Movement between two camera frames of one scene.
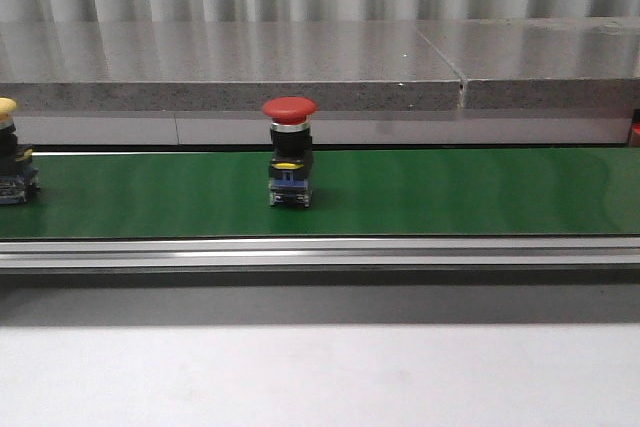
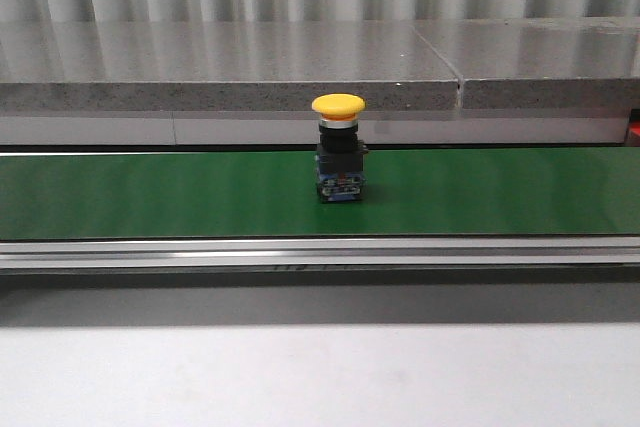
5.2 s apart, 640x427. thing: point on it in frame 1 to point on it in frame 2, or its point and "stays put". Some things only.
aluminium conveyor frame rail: (447, 261) stays put
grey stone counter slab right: (541, 63) stays put
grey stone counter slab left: (224, 65) stays put
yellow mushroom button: (18, 178) to (340, 155)
